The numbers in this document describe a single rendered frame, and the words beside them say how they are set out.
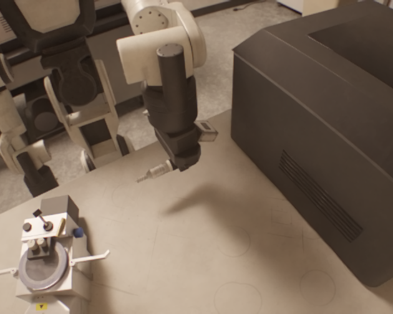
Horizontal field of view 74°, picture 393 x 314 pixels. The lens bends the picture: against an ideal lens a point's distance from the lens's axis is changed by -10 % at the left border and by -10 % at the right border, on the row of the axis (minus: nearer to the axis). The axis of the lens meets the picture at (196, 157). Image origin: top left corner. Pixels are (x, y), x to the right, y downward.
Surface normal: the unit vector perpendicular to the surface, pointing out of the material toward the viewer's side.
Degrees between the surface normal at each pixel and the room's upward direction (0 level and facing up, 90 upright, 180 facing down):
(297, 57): 58
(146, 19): 100
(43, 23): 78
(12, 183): 0
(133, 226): 0
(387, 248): 90
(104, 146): 10
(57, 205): 0
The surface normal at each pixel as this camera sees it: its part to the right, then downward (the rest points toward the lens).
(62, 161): -0.06, -0.64
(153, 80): 0.32, 0.72
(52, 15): 0.48, 0.50
